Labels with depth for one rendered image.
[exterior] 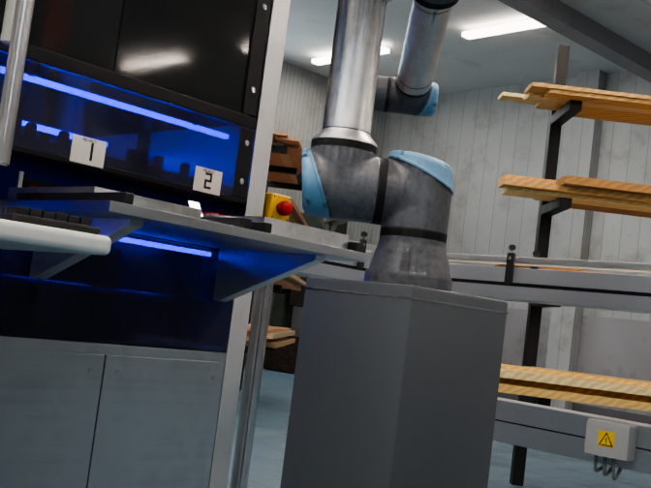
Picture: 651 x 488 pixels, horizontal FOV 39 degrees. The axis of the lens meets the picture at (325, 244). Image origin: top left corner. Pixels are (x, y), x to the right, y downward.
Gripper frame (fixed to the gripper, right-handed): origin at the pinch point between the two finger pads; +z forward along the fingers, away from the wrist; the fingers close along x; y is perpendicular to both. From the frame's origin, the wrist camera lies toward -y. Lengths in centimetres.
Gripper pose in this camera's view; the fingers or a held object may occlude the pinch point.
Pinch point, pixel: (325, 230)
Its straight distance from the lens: 206.2
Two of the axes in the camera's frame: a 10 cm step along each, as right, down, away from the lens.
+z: -1.3, 9.9, -0.8
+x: 6.8, 1.4, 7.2
